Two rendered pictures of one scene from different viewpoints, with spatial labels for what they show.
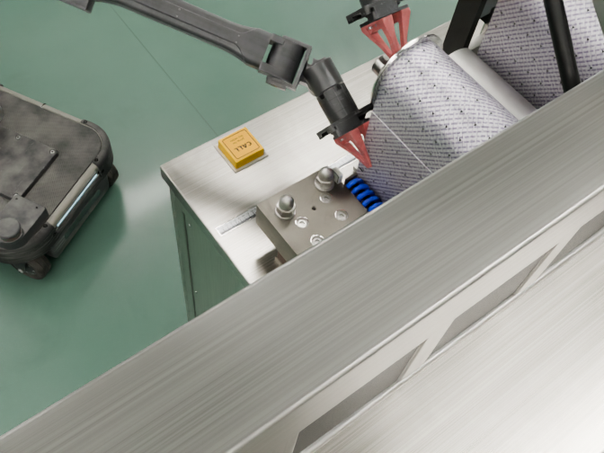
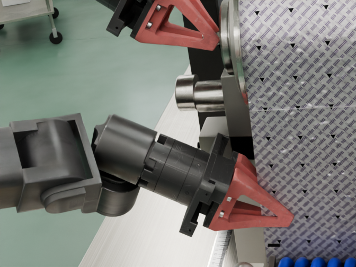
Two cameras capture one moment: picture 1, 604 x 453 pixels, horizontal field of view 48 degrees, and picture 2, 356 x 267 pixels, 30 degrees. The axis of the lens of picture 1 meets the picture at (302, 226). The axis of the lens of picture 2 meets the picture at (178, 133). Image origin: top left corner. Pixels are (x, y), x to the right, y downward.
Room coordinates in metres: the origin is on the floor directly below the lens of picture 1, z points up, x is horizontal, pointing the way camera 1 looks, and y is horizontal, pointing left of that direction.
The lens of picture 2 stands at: (0.30, 0.24, 1.45)
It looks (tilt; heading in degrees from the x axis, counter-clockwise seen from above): 26 degrees down; 332
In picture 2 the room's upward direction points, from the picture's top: 10 degrees counter-clockwise
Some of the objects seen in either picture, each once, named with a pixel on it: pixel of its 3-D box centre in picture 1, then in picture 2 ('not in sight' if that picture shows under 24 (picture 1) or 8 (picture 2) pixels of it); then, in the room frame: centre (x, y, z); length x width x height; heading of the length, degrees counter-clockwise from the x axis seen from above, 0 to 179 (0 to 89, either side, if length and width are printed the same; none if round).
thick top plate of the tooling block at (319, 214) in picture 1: (359, 273); not in sight; (0.57, -0.11, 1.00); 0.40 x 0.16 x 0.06; 45
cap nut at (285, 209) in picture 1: (286, 204); not in sight; (0.65, 0.03, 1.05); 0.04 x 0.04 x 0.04
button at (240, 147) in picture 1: (241, 147); not in sight; (0.86, 0.15, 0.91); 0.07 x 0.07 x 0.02; 45
